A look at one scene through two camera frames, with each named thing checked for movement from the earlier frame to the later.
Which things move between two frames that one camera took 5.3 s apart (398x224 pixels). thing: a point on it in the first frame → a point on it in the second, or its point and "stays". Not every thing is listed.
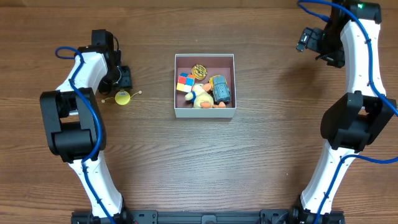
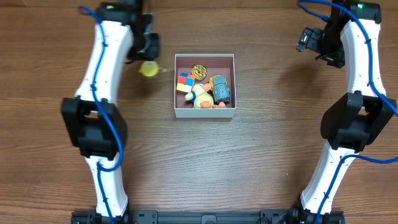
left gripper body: [125, 78] → [148, 53]
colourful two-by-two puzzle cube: [185, 82] stays
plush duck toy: [201, 98] stays
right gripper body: [333, 58] stays
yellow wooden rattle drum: [122, 98] → [150, 68]
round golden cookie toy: [199, 71] stays
